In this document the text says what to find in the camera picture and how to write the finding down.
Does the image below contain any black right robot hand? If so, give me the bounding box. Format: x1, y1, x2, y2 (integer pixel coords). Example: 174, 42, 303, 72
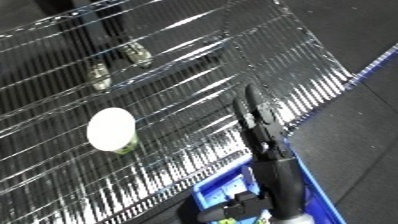
197, 83, 311, 224

